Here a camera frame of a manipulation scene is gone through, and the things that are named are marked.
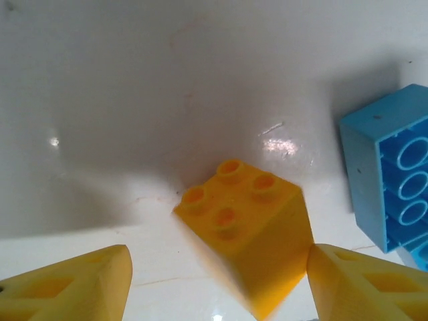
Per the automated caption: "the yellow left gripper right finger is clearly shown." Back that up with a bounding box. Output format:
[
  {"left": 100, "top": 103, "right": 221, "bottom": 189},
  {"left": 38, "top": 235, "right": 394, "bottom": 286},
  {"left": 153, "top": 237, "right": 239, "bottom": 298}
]
[{"left": 306, "top": 243, "right": 428, "bottom": 321}]

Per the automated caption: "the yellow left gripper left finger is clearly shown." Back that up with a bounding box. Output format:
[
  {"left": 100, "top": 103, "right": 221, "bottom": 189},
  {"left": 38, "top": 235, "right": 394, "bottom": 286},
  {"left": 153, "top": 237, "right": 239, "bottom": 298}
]
[{"left": 0, "top": 244, "right": 134, "bottom": 321}]

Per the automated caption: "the yellow lego brick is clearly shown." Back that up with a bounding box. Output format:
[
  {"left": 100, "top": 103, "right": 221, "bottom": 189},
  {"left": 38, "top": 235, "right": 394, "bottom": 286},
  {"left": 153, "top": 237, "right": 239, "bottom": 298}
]
[{"left": 172, "top": 158, "right": 315, "bottom": 320}]

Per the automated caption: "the long blue lego brick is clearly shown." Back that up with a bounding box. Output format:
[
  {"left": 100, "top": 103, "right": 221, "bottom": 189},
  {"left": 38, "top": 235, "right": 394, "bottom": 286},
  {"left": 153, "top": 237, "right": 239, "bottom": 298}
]
[{"left": 339, "top": 83, "right": 428, "bottom": 255}]

